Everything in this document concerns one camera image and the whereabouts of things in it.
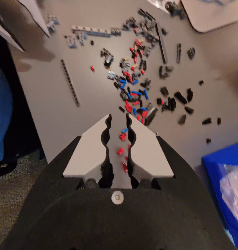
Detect blue plastic bin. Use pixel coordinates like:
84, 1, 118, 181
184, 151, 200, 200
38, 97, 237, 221
202, 140, 238, 250

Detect pile of mixed lego pieces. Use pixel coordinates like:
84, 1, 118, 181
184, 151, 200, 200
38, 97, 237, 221
100, 8, 222, 174

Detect dark lego panel piece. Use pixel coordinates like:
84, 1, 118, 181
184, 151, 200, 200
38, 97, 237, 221
165, 1, 187, 20

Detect person's blue sweater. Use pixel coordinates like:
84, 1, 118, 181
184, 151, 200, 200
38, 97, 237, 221
0, 59, 14, 161

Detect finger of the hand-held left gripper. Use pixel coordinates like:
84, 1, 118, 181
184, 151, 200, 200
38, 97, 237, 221
18, 0, 51, 39
0, 6, 26, 52

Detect cluster of light grey lego beams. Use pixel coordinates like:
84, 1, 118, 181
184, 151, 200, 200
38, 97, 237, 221
45, 13, 122, 49

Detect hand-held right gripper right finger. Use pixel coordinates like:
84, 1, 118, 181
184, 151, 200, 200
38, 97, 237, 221
126, 113, 174, 184

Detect clear plastic bags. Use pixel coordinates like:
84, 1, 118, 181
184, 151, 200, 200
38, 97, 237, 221
220, 164, 238, 229

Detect long dark grey lego beam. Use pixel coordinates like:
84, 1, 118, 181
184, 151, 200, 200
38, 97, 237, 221
60, 59, 81, 107

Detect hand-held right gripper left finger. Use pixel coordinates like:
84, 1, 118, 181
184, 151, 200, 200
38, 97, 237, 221
63, 114, 112, 185

